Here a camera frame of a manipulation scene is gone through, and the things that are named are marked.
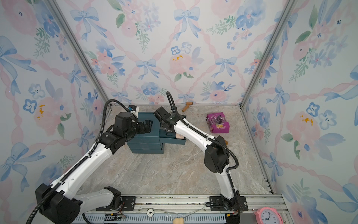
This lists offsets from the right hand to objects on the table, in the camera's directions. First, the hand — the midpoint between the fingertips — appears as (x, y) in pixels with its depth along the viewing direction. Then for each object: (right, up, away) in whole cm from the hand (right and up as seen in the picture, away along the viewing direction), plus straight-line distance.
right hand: (168, 125), depth 88 cm
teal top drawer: (+2, -7, -10) cm, 12 cm away
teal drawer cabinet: (-8, -10, -8) cm, 15 cm away
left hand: (-11, +3, -11) cm, 16 cm away
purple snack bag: (+35, +1, +13) cm, 37 cm away
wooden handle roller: (+14, +17, +32) cm, 39 cm away
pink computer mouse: (+7, -6, -6) cm, 11 cm away
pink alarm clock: (+51, -44, -19) cm, 70 cm away
